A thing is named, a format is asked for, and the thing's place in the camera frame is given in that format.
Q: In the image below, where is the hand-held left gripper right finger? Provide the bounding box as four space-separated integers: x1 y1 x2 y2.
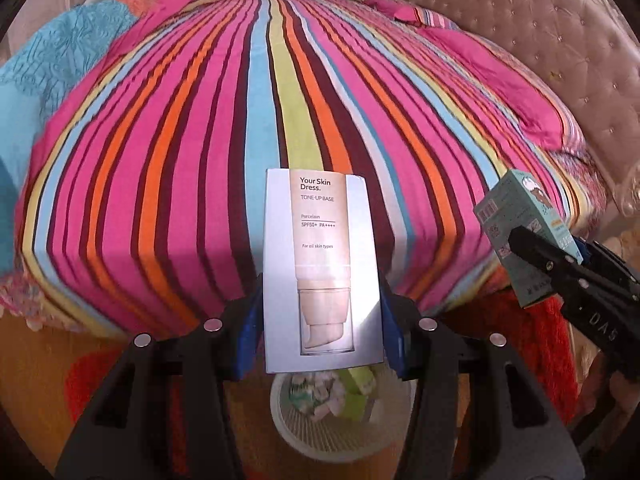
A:
377 275 586 480

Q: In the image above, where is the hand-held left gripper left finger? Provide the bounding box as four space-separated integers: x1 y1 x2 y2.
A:
55 272 266 480

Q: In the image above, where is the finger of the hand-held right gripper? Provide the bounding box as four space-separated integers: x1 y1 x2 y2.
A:
506 226 602 302
574 236 640 282

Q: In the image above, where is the teal box with bear print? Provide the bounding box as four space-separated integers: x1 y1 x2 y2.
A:
473 169 586 309

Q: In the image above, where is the lime green cardboard box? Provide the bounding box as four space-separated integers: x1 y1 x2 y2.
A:
340 366 378 421

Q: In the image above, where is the tissue pack with tree print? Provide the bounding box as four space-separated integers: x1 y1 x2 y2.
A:
290 372 346 421

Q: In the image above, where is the grey white cosmetic box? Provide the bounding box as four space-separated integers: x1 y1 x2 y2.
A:
263 168 385 374

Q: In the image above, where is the white plastic waste basket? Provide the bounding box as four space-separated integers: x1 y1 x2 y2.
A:
270 365 418 463

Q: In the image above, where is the red rug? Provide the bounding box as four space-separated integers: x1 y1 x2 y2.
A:
65 265 581 480

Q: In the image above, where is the striped bed sheet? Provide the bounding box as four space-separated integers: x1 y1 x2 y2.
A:
15 0 608 336

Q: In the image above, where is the pink quilt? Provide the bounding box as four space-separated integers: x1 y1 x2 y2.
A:
415 25 568 151

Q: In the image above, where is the tufted beige headboard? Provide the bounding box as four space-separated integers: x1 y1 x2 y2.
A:
415 0 640 218

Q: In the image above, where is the striped pink pillow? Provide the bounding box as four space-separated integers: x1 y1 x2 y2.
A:
365 0 458 31

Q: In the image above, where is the pink blanket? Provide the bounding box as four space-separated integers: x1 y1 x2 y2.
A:
100 0 236 61

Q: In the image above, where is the blue patterned blanket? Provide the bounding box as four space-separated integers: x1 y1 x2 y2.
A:
0 2 136 276

